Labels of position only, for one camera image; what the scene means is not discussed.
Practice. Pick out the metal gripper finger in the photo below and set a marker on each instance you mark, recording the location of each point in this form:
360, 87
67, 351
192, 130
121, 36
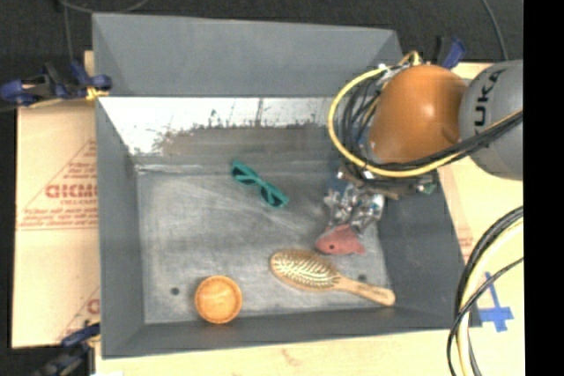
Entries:
338, 207
368, 209

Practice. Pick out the pink toy fish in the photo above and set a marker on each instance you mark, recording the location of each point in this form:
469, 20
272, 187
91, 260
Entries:
339, 243

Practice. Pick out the wooden hairbrush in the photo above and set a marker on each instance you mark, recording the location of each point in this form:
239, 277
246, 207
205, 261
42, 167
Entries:
308, 272

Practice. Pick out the teal sunglasses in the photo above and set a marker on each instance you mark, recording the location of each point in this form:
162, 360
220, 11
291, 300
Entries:
260, 186

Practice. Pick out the grey metal bin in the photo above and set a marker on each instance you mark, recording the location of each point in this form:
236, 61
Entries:
229, 233

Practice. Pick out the orange ball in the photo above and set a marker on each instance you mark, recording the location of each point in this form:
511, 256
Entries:
218, 299

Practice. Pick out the cardboard board with red print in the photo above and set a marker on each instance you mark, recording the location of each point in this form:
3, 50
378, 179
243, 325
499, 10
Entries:
53, 260

